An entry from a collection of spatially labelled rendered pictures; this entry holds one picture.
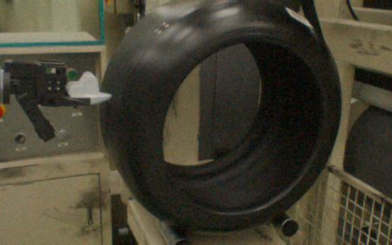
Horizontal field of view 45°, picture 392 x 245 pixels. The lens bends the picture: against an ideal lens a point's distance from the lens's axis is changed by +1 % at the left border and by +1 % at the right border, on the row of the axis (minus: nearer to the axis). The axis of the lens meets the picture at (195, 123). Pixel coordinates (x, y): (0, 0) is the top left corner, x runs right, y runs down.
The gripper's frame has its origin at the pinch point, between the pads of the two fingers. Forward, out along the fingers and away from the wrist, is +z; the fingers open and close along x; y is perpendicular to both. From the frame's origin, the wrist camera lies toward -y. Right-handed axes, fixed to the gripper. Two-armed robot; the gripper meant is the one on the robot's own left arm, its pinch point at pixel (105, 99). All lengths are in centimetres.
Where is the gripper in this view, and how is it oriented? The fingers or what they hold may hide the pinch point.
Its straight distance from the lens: 102.2
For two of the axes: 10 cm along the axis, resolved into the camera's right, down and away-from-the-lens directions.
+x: -3.6, -2.9, 8.9
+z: 9.3, 0.1, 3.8
